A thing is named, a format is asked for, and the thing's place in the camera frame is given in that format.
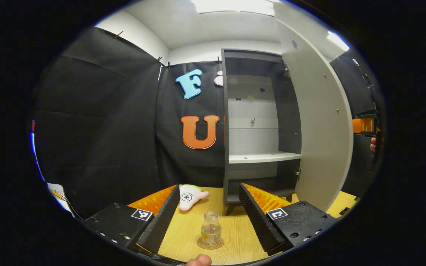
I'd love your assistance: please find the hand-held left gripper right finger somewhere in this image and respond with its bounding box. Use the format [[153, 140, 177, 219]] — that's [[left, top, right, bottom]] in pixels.
[[239, 183, 339, 256]]

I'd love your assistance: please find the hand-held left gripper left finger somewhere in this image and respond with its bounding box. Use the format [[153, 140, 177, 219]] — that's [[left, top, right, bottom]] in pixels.
[[84, 184, 181, 255]]

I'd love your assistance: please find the grey cabinet door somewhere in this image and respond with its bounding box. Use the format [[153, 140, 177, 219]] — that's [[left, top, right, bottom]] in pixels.
[[274, 18, 354, 213]]

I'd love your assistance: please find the clear glass bottle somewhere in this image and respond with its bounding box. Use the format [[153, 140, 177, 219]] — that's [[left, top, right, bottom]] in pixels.
[[201, 211, 222, 245]]

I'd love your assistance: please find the round woven coaster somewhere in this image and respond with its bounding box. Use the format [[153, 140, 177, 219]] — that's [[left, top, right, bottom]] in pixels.
[[197, 236, 224, 250]]

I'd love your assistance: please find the pink plush toy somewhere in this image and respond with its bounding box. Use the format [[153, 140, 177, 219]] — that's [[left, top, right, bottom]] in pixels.
[[179, 185, 210, 211]]

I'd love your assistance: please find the small ceiling light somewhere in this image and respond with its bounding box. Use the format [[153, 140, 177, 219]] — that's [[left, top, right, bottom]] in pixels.
[[327, 31, 350, 51]]

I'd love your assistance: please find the black backdrop cloth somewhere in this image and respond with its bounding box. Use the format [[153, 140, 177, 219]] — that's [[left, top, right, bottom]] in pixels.
[[31, 26, 383, 219]]

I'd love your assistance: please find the long ceiling light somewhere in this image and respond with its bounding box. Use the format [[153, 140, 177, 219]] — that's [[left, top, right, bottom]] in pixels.
[[191, 0, 274, 16]]

